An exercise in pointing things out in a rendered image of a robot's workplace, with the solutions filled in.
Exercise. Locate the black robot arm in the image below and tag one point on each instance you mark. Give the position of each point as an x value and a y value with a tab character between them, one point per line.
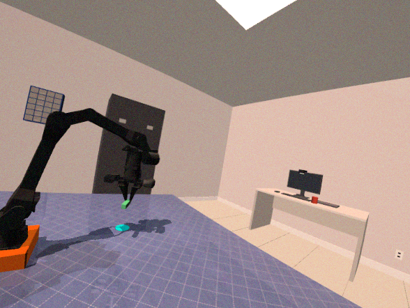
13	230

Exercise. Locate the cyan circle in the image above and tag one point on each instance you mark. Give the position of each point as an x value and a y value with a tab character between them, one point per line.
122	227

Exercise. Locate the green rectangular post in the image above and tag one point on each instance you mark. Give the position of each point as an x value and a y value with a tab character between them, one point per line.
125	204

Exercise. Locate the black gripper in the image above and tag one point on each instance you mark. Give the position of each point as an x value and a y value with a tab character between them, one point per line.
131	175

